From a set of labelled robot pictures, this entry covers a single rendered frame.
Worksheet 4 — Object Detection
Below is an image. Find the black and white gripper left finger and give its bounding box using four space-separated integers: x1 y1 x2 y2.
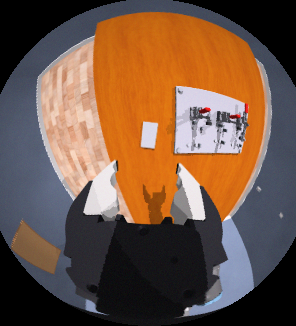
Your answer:
64 160 120 258

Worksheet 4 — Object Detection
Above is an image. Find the grey toggle clamp with red handle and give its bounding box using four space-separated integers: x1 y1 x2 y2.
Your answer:
190 107 214 126
236 103 249 142

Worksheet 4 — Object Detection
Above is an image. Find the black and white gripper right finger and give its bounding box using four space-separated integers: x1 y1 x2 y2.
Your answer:
170 163 223 266

